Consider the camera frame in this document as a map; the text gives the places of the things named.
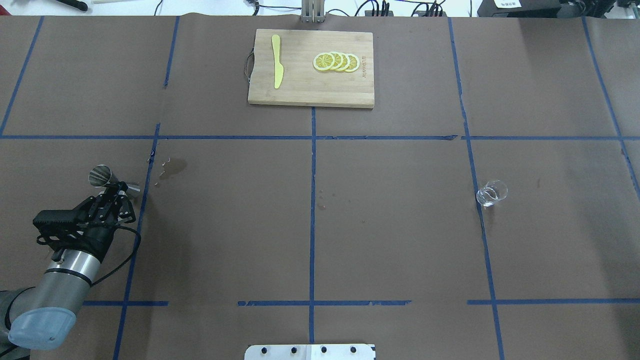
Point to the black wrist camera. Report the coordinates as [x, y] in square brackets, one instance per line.
[56, 223]

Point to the lemon slice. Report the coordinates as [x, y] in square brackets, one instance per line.
[338, 60]
[353, 63]
[324, 61]
[346, 61]

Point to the steel double jigger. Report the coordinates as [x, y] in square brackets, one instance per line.
[101, 176]

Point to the aluminium frame post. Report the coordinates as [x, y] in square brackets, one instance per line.
[313, 11]

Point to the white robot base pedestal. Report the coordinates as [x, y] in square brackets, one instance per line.
[327, 351]

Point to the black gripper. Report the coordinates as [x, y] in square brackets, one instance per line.
[96, 235]

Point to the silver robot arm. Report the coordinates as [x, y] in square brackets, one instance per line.
[41, 317]

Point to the yellow plastic knife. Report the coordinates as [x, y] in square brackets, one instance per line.
[279, 70]

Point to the clear glass cup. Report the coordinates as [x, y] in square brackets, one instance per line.
[491, 193]

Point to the bamboo cutting board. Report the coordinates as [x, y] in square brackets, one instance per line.
[302, 84]

